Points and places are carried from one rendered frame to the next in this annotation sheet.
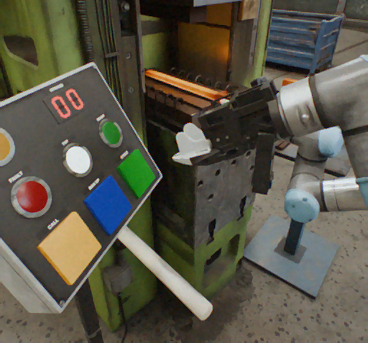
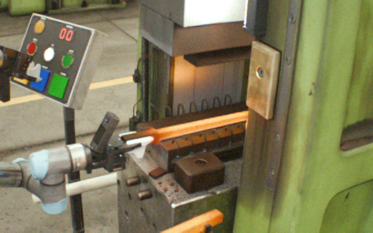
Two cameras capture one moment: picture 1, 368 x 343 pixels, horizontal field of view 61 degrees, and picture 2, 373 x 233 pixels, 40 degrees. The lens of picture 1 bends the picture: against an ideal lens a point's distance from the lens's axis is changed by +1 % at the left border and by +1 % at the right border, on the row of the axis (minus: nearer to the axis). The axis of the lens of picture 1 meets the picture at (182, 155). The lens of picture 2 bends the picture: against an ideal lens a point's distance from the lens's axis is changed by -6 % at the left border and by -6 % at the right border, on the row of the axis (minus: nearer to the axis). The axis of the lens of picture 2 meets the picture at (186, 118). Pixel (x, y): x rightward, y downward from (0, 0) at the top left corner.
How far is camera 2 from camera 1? 2.00 m
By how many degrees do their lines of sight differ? 85
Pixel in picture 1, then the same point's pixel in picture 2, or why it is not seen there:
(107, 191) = (42, 74)
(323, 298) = not seen: outside the picture
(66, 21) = not seen: hidden behind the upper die
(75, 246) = not seen: hidden behind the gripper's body
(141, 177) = (56, 88)
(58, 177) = (41, 52)
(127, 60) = (164, 58)
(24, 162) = (40, 38)
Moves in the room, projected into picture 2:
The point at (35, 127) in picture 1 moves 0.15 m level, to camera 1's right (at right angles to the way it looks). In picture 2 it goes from (51, 32) to (32, 45)
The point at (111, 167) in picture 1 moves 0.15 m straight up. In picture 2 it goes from (54, 70) to (52, 30)
